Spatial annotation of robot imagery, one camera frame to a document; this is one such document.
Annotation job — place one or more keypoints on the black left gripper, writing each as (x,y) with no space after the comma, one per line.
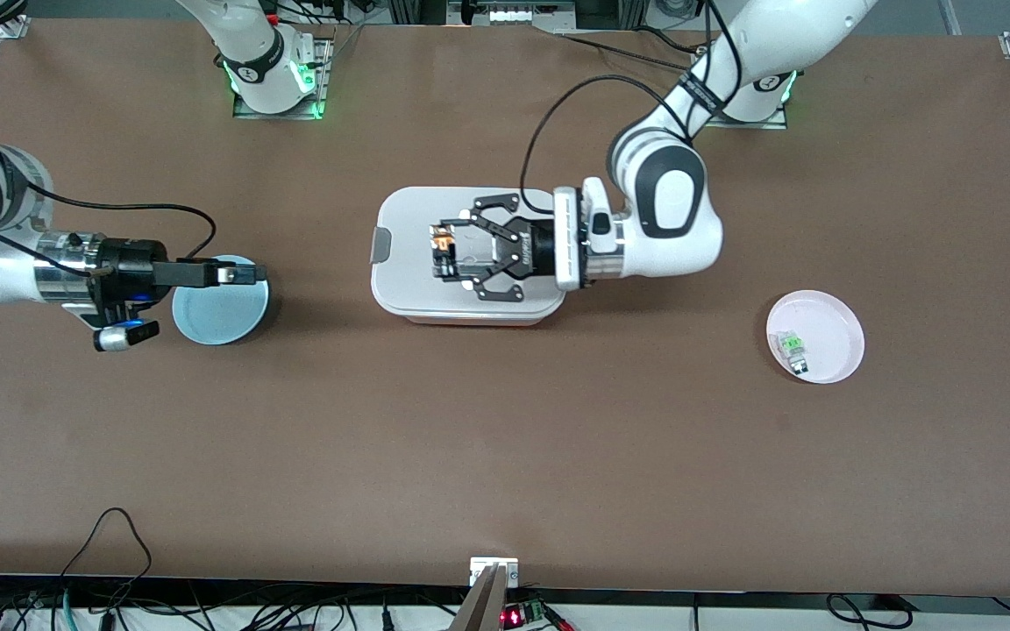
(543,248)

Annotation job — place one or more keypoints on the grey camera mount bar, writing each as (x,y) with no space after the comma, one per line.
(483,605)

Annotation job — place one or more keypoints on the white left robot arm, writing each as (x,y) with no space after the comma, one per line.
(672,202)

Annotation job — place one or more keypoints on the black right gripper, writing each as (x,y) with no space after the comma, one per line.
(131,268)

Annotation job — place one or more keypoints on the green and white push-button switch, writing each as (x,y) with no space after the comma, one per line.
(794,350)

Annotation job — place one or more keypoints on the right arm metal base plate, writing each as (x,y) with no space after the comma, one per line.
(323,79)

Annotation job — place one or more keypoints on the orange and black push-button switch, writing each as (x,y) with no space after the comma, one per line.
(444,250)

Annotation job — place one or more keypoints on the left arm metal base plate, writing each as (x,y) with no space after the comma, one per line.
(777,123)

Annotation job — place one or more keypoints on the white table edge bracket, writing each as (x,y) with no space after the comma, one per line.
(480,568)

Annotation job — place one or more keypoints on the white lidded storage box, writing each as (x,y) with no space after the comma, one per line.
(408,289)

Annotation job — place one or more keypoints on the circuit board with red display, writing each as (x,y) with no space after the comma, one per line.
(522,615)

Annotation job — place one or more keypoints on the white round plate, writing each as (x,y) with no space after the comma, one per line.
(834,337)

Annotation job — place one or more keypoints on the white power strip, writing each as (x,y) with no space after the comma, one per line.
(527,15)

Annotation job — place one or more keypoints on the light blue round plate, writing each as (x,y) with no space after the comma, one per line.
(224,320)

